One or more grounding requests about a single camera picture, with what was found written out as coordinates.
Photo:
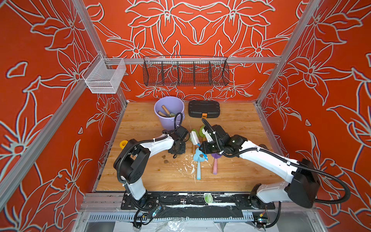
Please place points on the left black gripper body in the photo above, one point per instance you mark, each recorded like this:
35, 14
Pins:
180, 150

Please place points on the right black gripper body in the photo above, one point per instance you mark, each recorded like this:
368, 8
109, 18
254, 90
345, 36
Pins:
213, 145

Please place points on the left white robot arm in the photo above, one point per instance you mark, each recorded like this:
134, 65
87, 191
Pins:
132, 161

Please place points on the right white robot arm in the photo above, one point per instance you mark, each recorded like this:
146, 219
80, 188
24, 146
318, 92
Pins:
300, 179

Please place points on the light blue trowel front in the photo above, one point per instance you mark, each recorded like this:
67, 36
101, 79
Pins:
198, 163

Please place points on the purple plastic bucket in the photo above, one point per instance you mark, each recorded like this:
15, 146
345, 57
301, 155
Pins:
170, 111

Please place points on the black plastic tool case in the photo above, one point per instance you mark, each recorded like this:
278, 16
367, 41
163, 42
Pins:
204, 109

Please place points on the green round sticker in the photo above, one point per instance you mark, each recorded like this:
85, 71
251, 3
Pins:
208, 198

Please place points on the yellow tape roll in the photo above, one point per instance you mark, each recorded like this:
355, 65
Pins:
123, 144

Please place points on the purple trowel pink handle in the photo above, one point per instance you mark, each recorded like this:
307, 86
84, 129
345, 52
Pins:
215, 156

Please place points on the black wire wall basket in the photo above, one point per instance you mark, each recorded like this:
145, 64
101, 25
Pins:
185, 71

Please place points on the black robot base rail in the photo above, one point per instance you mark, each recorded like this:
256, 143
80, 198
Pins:
192, 205

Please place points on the white wire mesh basket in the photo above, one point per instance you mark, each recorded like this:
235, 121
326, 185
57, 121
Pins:
103, 75

